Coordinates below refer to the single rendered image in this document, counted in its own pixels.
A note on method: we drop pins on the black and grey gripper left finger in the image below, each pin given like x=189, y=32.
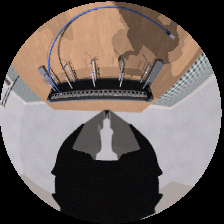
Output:
x=85, y=139

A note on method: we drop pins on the black network patch panel rack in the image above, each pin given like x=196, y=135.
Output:
x=137, y=91

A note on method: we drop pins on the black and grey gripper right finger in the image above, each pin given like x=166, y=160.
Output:
x=127, y=139

